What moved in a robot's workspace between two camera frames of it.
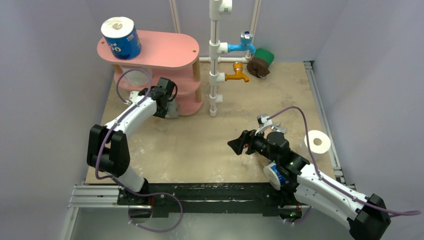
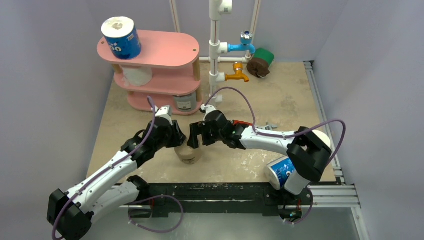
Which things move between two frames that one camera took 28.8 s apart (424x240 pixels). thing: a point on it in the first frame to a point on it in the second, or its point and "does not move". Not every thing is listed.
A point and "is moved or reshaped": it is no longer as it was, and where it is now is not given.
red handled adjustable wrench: (276, 127) to (267, 126)
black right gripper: (247, 141) to (202, 131)
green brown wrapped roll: (262, 60) does not move
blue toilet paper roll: (121, 36) does not move
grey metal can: (173, 109) is moved or reshaped
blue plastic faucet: (246, 43) does not move
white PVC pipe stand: (216, 8) does not move
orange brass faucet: (238, 68) does not move
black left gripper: (161, 114) to (178, 137)
